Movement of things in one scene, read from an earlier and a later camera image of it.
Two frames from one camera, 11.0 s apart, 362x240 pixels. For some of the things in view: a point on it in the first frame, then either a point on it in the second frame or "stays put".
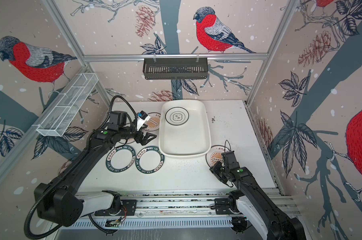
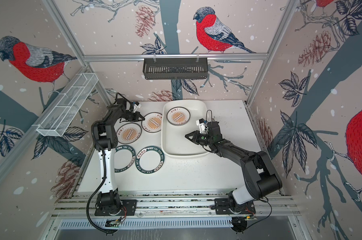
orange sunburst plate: x=153 y=123 stays put
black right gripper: x=215 y=169 -> x=196 y=138
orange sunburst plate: x=213 y=154 -> x=178 y=116
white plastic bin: x=184 y=129 stays put
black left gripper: x=145 y=140 -> x=136 y=117
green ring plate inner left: x=149 y=159 stays put
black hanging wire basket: x=175 y=68 stays put
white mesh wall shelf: x=60 y=116 stays put
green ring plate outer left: x=121 y=158 stays put
